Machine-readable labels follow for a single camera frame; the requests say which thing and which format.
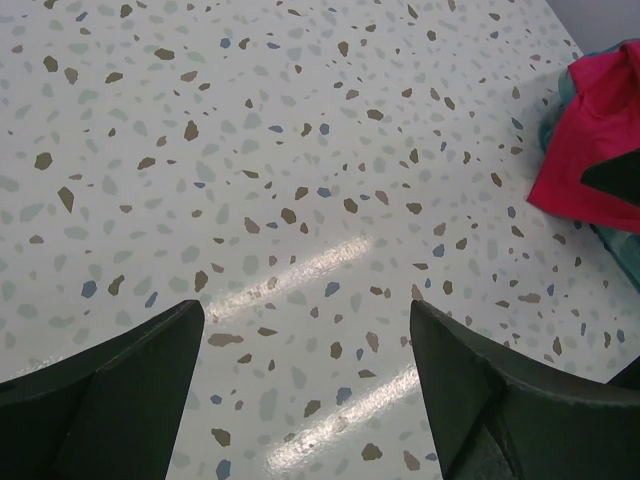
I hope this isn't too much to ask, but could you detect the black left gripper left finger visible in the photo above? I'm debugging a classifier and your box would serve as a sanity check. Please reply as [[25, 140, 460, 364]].
[[1, 300, 205, 479]]

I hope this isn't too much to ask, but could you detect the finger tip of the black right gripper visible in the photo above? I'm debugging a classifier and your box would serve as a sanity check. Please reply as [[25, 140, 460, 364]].
[[580, 149, 640, 204]]

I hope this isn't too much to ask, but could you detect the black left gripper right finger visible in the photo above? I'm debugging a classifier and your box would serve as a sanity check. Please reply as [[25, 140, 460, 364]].
[[410, 301, 639, 479]]

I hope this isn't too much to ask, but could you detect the magenta pink t-shirt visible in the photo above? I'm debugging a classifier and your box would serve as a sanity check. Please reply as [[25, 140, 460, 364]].
[[528, 40, 639, 234]]

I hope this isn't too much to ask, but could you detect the teal plastic laundry basket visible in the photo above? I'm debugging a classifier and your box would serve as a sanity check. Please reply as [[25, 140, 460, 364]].
[[538, 68, 639, 290]]

